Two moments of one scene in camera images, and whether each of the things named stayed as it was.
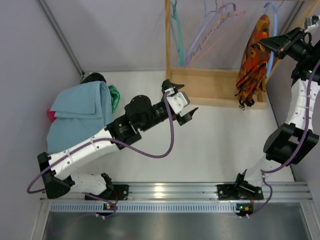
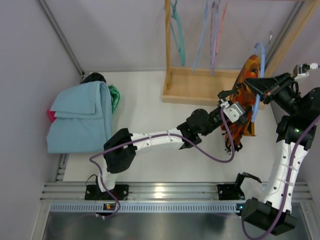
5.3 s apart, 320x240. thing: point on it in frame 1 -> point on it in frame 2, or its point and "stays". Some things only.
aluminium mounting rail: x=287 y=191 stays
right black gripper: x=287 y=46 -> x=274 y=88
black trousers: x=94 y=76 stays
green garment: x=115 y=96 stays
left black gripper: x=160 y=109 -> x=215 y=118
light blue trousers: x=81 y=111 stays
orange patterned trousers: x=251 y=75 -> x=242 y=94
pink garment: x=51 y=115 stays
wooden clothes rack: x=218 y=86 stays
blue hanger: x=272 y=53 -> x=255 y=110
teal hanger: x=177 y=32 stays
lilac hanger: x=207 y=26 -> x=214 y=20
